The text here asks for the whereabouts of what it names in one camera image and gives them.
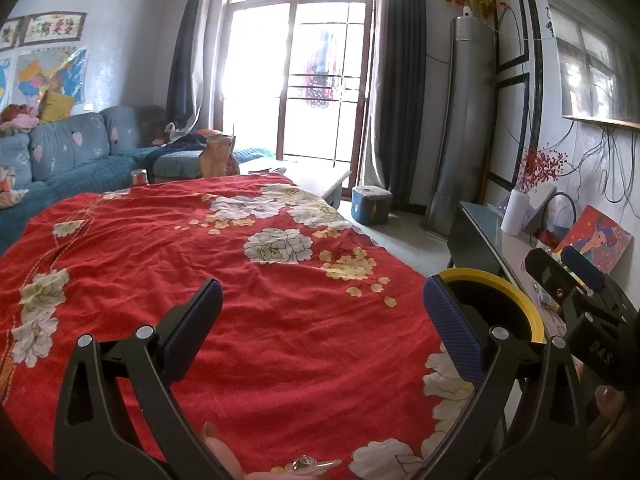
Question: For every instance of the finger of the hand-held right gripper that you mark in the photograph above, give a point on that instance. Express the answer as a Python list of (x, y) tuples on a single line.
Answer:
[(582, 267), (545, 272)]

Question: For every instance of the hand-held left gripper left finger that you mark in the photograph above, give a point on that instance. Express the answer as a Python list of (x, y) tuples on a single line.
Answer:
[(190, 335)]

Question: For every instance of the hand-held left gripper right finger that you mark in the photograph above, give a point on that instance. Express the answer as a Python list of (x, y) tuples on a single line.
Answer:
[(450, 325)]

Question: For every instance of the yellow bin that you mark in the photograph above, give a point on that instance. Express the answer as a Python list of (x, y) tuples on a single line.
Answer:
[(495, 300)]

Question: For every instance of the person's right hand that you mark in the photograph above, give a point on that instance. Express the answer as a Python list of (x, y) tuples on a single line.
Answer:
[(610, 400)]

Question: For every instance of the person's left hand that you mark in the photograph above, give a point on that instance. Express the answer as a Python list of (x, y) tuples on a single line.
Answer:
[(230, 465)]

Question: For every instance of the clear plastic bead box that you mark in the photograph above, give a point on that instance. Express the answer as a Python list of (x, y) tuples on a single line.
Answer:
[(545, 297)]

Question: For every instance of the red ornament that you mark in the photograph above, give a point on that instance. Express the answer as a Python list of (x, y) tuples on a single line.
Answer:
[(546, 239)]

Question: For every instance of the colourful painting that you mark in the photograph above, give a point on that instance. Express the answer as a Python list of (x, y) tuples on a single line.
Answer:
[(600, 235)]

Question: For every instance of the white vase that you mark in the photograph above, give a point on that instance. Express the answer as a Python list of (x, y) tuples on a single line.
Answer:
[(515, 212)]

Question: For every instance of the tv cabinet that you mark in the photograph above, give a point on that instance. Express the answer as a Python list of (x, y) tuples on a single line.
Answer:
[(475, 230)]

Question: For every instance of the red floral blanket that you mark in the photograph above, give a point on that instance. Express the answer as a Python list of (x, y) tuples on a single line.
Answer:
[(275, 335)]

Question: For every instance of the red berry branches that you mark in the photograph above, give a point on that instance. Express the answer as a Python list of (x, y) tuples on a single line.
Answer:
[(542, 170)]

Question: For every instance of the blue stool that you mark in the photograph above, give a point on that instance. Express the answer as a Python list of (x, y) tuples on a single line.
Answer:
[(372, 205)]

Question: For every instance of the metal can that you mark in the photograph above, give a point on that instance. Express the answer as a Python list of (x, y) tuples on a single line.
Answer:
[(139, 177)]

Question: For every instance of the grey standing air conditioner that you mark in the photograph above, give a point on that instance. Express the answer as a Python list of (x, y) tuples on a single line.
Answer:
[(465, 125)]

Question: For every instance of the orange paper bag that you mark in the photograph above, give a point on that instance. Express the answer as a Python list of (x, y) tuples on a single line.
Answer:
[(217, 156)]

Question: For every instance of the dark clothes pile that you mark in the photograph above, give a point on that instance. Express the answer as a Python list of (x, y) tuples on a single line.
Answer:
[(182, 136)]

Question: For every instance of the blue sofa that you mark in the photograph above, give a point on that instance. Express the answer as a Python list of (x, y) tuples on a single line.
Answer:
[(75, 160)]

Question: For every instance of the orange patterned cushion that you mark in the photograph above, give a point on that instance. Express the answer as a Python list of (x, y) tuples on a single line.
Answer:
[(11, 190)]

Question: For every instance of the grey curtain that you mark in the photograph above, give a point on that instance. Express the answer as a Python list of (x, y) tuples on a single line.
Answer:
[(395, 85)]

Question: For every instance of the yellow cushion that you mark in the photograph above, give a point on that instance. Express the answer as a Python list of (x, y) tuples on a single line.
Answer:
[(55, 107)]

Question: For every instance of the glass balcony door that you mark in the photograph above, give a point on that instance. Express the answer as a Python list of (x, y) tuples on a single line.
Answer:
[(260, 70)]

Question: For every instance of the dark blue curtain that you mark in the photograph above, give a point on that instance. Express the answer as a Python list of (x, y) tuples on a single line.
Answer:
[(192, 60)]

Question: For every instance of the pink clothes pile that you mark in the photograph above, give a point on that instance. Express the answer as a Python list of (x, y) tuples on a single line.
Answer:
[(17, 117)]

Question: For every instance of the hanging laundry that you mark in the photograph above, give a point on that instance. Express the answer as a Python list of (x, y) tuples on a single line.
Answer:
[(322, 70)]

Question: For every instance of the country map poster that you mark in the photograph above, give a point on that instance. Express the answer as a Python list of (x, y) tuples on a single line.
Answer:
[(50, 72)]

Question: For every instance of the world map poster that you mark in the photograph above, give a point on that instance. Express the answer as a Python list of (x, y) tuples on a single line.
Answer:
[(4, 80)]

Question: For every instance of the framed calligraphy poster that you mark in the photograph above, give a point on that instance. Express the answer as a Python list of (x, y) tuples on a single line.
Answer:
[(10, 34), (54, 27)]

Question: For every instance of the wall television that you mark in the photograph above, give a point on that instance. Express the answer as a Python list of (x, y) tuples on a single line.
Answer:
[(600, 60)]

